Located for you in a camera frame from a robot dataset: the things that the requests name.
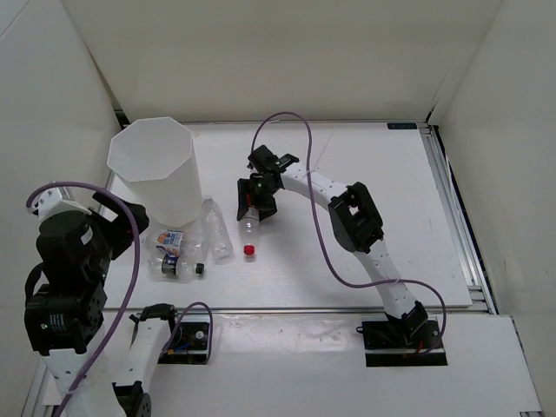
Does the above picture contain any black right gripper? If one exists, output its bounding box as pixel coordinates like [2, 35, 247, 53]
[237, 178, 281, 223]

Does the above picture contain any red label plastic bottle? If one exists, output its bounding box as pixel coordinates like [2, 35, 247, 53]
[240, 194, 260, 235]

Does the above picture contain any clear plastic bottle no label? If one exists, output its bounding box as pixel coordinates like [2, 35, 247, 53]
[201, 198, 233, 264]

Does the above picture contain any black cap dark label bottle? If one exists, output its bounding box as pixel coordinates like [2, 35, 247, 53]
[148, 254, 205, 282]

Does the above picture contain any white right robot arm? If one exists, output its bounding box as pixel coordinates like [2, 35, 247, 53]
[237, 145, 428, 348]

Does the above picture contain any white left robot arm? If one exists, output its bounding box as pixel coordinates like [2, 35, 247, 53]
[24, 188, 182, 416]

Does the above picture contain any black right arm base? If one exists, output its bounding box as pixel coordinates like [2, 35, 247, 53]
[355, 320, 448, 367]

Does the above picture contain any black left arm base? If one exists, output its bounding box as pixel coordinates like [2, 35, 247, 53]
[158, 313, 214, 365]

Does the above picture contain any white octagonal plastic bin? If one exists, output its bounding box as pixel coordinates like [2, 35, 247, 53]
[107, 116, 202, 227]

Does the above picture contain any red bottle cap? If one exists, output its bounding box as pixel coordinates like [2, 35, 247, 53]
[243, 244, 255, 257]

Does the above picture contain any orange blue label bottle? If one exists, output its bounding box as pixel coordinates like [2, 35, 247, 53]
[146, 228, 209, 259]

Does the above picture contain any blue label sticker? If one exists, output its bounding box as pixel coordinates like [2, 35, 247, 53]
[387, 122, 418, 130]

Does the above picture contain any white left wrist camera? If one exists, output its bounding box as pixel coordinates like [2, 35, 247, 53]
[28, 187, 89, 223]

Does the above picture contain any aluminium frame rail right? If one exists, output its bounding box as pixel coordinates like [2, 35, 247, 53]
[418, 123, 499, 314]

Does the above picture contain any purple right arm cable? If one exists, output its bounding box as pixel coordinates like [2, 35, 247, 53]
[250, 111, 448, 355]

